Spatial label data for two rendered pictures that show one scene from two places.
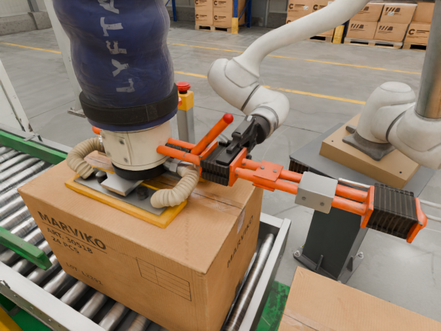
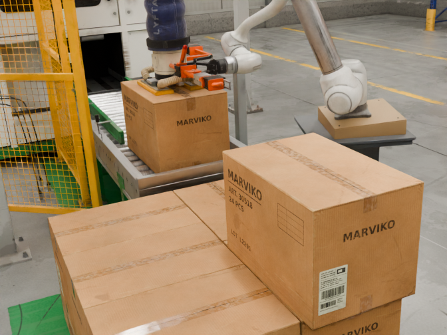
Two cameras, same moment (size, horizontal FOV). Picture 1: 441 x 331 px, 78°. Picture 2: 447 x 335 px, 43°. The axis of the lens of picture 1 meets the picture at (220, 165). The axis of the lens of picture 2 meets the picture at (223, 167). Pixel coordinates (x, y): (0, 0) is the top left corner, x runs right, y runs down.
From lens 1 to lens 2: 251 cm
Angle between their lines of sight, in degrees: 38
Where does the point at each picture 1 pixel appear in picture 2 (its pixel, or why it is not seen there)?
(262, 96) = (237, 51)
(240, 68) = (230, 36)
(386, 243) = (428, 267)
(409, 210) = (212, 78)
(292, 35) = (253, 19)
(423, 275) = (430, 293)
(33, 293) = (109, 144)
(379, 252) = not seen: hidden behind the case
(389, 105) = not seen: hidden behind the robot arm
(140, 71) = (162, 26)
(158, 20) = (171, 8)
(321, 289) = not seen: hidden behind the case
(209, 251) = (162, 101)
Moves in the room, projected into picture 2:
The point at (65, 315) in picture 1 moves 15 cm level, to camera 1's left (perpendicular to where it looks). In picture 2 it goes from (116, 151) to (98, 147)
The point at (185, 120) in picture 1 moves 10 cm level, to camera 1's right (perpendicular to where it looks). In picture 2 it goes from (236, 81) to (249, 82)
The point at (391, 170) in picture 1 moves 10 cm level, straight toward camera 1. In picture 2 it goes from (335, 124) to (316, 126)
